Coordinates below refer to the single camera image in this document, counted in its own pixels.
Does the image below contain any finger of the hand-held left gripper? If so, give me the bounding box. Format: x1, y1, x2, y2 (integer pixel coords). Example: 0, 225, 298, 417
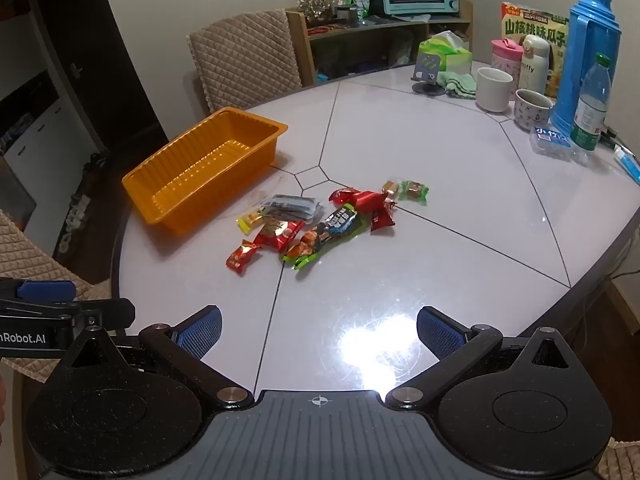
0, 298, 137, 335
0, 277, 77, 303

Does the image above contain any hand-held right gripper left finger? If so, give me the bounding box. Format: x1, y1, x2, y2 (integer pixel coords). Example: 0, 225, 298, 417
60, 305, 256, 412

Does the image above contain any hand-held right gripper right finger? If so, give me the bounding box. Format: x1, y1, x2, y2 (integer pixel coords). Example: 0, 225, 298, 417
386, 305, 582, 412

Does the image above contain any small orange-red snack packet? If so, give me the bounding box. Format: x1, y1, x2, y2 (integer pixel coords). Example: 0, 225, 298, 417
226, 240, 262, 276

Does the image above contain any yellow candy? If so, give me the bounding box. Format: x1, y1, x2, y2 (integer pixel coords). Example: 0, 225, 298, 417
236, 210, 268, 235

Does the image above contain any red packet with face print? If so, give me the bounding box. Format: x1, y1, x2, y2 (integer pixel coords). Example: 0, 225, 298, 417
252, 220, 306, 255

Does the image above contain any small red candy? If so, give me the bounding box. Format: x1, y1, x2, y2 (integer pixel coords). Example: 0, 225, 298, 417
369, 209, 397, 235

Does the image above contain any orange plastic tray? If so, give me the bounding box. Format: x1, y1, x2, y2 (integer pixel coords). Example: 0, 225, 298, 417
121, 107, 289, 236

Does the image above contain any green candy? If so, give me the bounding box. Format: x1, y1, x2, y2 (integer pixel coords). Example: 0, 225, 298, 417
398, 180, 430, 206

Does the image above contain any green black sausage packet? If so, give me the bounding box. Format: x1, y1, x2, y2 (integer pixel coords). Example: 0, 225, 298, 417
281, 205, 368, 272

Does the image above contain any grey seaweed packet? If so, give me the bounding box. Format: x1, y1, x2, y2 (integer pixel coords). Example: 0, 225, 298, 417
260, 194, 322, 222

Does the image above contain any bright red candy packet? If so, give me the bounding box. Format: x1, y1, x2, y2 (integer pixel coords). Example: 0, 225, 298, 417
328, 186, 361, 207

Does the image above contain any quilted beige chair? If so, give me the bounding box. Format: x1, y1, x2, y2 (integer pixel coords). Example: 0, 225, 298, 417
597, 437, 640, 480
187, 8, 303, 116
0, 210, 101, 306

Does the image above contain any row of shoes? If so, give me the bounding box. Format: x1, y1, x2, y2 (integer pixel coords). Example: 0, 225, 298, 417
56, 192, 96, 256

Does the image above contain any white cabinet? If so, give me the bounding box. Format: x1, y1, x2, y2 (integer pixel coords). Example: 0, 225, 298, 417
0, 70, 101, 221

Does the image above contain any dark wooden door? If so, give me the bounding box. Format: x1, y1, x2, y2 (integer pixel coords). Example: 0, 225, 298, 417
37, 0, 168, 153

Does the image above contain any blue tissue packet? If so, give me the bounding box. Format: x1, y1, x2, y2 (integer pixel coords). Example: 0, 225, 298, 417
530, 125, 573, 158

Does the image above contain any patterned white cup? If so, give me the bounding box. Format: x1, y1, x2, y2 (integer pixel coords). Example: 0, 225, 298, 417
514, 88, 555, 131

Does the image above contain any green cloth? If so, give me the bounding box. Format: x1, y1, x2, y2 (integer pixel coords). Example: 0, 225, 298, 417
437, 71, 478, 100

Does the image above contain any plain white cup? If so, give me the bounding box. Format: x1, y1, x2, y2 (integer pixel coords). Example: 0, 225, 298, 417
475, 66, 515, 112

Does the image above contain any blue white tube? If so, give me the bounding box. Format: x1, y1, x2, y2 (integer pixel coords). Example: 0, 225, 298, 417
614, 145, 640, 183

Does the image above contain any water bottle with green label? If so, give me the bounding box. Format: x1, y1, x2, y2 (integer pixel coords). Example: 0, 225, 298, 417
570, 52, 613, 153

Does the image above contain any grey phone stand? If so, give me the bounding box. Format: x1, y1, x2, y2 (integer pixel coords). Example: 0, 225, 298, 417
411, 52, 446, 97

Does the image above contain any green tissue pack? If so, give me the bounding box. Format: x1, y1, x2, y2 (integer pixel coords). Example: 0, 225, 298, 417
419, 30, 473, 73

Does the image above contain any pink bottle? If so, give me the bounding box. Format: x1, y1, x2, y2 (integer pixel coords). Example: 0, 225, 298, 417
490, 37, 524, 78

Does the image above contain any white thermos bottle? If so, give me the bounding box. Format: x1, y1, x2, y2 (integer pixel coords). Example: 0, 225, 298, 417
520, 35, 551, 96

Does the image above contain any wooden shelf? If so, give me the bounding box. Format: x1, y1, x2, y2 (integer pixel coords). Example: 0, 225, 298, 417
286, 0, 473, 86

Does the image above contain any yellow green seed bag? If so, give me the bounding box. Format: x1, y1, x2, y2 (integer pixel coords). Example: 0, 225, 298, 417
501, 1, 571, 98

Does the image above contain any blue thermos flask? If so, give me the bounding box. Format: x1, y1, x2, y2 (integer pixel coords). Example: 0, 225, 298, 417
549, 0, 622, 133

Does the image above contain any clear jar with orange lid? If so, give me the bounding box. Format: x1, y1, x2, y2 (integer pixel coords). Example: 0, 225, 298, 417
298, 0, 335, 26

